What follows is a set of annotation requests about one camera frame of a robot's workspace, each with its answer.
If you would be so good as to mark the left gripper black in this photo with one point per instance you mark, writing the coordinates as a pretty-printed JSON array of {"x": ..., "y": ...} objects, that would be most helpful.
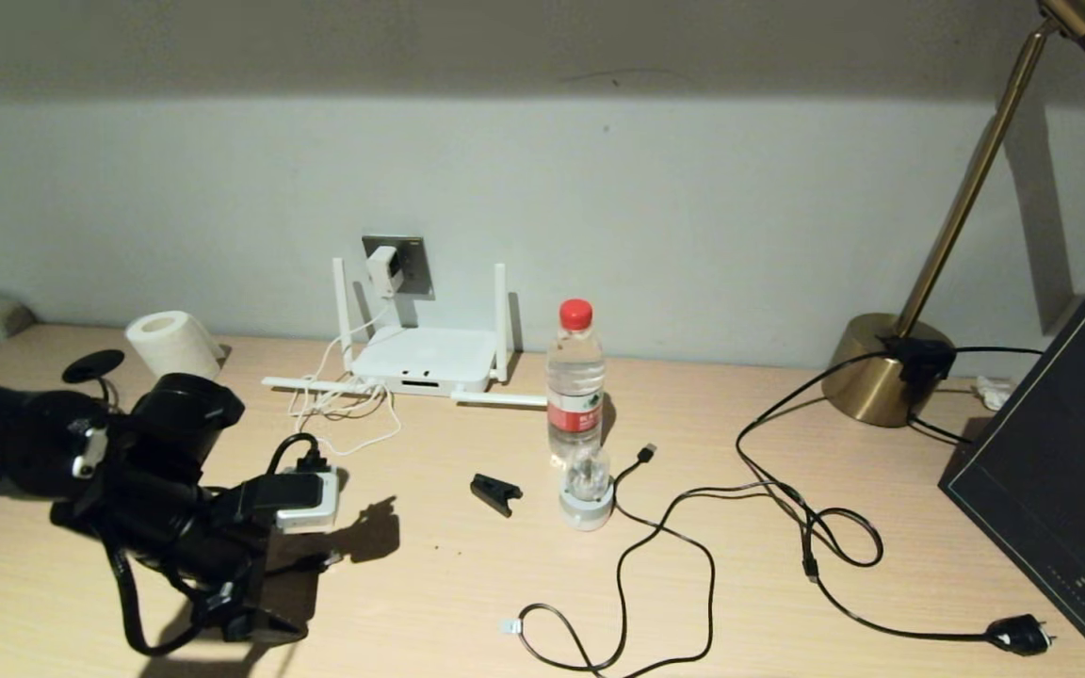
[{"x": 218, "y": 541}]

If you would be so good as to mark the small black clip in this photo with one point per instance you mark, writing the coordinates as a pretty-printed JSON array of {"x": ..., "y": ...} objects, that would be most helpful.
[{"x": 493, "y": 493}]

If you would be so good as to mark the small glass dome white base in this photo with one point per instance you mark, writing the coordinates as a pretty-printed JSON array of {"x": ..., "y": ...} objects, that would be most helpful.
[{"x": 587, "y": 504}]

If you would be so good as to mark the brass desk lamp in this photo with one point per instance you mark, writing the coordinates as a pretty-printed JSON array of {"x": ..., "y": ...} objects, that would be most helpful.
[{"x": 872, "y": 377}]

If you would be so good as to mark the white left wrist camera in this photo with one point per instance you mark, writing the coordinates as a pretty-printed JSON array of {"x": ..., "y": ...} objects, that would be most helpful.
[{"x": 312, "y": 504}]

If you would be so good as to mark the small white crumpled object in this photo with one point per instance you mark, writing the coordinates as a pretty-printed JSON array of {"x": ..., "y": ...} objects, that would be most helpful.
[{"x": 990, "y": 394}]

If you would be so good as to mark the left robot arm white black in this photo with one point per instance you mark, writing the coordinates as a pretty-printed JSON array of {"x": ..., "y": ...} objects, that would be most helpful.
[{"x": 34, "y": 443}]

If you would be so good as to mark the black box on lamp base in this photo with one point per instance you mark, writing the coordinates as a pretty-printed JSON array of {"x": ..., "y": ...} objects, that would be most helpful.
[{"x": 921, "y": 363}]

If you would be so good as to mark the white power adapter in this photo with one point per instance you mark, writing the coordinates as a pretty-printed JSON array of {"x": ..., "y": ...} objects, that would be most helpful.
[{"x": 382, "y": 271}]

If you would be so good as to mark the grey wall socket plate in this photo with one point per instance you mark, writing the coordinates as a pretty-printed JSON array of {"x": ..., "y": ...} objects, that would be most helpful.
[{"x": 413, "y": 264}]

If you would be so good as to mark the water bottle red cap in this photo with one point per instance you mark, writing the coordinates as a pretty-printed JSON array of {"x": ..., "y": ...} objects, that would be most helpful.
[{"x": 575, "y": 395}]

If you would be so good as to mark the dark gift bag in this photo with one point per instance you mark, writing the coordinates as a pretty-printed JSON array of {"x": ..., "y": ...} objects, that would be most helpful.
[{"x": 1051, "y": 452}]

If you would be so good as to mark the white toilet paper roll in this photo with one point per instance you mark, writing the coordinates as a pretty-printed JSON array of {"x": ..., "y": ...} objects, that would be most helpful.
[{"x": 170, "y": 347}]

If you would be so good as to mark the white router with antennas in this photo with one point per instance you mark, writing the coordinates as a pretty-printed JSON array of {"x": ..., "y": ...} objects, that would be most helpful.
[{"x": 425, "y": 358}]

